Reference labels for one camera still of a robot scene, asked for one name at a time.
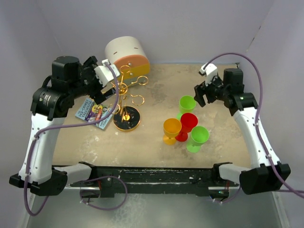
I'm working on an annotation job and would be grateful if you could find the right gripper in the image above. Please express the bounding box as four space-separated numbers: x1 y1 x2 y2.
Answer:
195 72 230 106

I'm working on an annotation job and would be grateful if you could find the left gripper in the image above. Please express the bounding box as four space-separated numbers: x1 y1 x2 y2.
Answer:
69 56 115 104

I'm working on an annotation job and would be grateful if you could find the green wine glass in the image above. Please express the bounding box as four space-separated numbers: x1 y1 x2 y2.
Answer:
177 95 196 120
186 126 209 153

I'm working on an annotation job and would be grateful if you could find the red wine glass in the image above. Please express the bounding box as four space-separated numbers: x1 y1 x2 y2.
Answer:
175 113 198 142

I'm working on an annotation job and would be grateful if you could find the gold wine glass rack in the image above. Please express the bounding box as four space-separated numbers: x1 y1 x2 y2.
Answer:
113 65 149 132

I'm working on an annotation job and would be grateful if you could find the orange wine glass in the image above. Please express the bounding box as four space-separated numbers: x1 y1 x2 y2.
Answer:
163 118 182 145

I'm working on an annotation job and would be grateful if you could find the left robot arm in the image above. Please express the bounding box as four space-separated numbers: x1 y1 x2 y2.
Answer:
9 56 120 196

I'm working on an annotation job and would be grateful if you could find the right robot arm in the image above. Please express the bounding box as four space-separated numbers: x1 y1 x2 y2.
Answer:
194 65 291 195

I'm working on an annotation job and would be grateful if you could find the children's paperback book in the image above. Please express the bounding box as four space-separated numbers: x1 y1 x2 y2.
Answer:
75 98 112 123

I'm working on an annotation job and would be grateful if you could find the round mini drawer chest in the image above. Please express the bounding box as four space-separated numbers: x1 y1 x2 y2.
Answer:
104 36 150 83

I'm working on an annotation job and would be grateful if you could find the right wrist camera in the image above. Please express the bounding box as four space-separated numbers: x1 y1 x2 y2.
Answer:
199 63 218 86

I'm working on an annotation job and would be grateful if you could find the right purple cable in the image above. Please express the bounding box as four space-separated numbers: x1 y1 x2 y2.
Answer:
206 52 304 199

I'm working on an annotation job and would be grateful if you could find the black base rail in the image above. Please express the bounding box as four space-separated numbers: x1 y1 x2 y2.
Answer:
71 166 237 198

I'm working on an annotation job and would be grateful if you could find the purple loop cable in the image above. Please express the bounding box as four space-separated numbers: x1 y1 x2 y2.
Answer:
79 175 130 211

